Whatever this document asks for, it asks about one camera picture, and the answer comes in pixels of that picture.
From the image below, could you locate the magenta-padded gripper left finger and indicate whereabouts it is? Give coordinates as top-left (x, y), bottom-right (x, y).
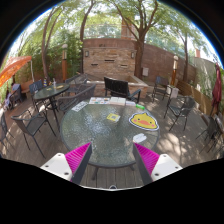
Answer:
top-left (39, 142), bottom-right (93, 185)

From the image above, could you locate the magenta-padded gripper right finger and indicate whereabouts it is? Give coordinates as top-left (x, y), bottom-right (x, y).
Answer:
top-left (132, 142), bottom-right (184, 186)

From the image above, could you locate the yellow duck mouse pad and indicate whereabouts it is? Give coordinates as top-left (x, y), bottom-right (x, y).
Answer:
top-left (128, 111), bottom-right (160, 132)

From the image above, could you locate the white printed strip card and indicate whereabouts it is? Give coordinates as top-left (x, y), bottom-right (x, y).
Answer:
top-left (71, 101), bottom-right (89, 113)

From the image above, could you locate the yellow square card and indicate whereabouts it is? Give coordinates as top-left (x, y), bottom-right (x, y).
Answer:
top-left (106, 112), bottom-right (121, 123)

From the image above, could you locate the black metal mesh chair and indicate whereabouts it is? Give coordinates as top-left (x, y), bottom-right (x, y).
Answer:
top-left (195, 114), bottom-right (224, 152)
top-left (11, 109), bottom-right (57, 158)
top-left (163, 95), bottom-right (197, 132)

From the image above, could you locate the colourful printed brochure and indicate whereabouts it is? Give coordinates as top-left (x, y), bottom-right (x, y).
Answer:
top-left (88, 96), bottom-right (111, 105)

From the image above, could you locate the dark wicker chair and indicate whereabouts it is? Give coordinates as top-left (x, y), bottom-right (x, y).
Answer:
top-left (64, 72), bottom-right (89, 96)
top-left (57, 83), bottom-right (98, 115)

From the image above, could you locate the small white side table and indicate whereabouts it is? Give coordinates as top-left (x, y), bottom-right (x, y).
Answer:
top-left (166, 84), bottom-right (180, 100)

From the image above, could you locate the dark round patio table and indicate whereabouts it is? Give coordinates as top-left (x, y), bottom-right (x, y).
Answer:
top-left (32, 82), bottom-right (71, 113)

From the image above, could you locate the dark slatted chair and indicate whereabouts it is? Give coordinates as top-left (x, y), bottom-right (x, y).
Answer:
top-left (151, 75), bottom-right (170, 103)
top-left (28, 78), bottom-right (45, 102)

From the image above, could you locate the black wooden armchair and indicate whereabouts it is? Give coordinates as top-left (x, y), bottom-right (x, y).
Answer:
top-left (103, 76), bottom-right (143, 104)

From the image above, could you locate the stone fountain basin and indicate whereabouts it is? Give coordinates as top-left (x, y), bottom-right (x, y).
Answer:
top-left (85, 74), bottom-right (150, 100)

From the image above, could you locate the closed red parasol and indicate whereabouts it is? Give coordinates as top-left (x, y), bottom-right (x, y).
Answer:
top-left (211, 62), bottom-right (224, 117)

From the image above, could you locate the tall tree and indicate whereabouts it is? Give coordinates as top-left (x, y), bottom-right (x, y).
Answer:
top-left (108, 0), bottom-right (163, 80)

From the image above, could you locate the orange parasol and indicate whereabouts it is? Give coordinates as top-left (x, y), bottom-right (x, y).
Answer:
top-left (0, 55), bottom-right (33, 89)

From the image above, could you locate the brown lamp post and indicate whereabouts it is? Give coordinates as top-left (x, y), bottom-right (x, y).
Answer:
top-left (61, 43), bottom-right (69, 83)
top-left (171, 54), bottom-right (180, 87)

